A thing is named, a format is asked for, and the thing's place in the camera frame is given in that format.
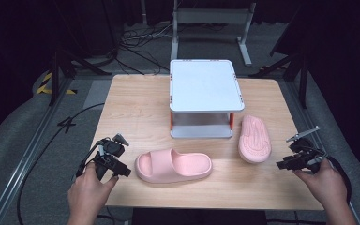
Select black metal stand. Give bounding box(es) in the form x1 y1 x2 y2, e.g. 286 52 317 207
48 46 113 107
248 52 309 110

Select pink slipper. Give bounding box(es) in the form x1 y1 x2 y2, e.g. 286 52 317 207
237 114 273 165
134 148 214 185

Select right hand-held gripper cable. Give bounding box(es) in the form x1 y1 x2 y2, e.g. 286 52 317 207
324 154 353 204

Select person's right hand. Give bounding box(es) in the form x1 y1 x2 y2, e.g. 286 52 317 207
293 158 348 209

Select metal floor rail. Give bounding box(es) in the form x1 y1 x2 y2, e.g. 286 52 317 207
0 77 73 225
284 80 360 225

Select person's left hand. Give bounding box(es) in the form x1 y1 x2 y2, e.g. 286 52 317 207
67 162 120 216

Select hand-held gripper cable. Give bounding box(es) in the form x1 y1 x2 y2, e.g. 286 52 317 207
324 154 353 204
75 140 105 180

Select white two-tier shoe rack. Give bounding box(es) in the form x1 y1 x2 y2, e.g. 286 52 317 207
168 59 246 140

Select bundle of black cables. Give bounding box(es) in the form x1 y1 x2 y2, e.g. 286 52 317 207
115 22 173 76

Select left hand-held gripper cable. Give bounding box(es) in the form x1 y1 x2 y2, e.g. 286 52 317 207
75 140 105 180

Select yellow black striped tape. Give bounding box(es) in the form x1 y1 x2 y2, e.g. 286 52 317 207
36 71 78 96

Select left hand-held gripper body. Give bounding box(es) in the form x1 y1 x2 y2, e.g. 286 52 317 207
93 133 129 182

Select grey metal stand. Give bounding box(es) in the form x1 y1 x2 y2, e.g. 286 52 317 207
170 0 258 68

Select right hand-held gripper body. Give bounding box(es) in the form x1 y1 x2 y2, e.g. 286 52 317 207
285 126 327 174

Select long black floor cable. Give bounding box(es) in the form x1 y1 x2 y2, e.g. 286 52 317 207
16 102 106 225

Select black tape cross mark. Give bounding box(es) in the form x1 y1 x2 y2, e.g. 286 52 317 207
56 115 77 135

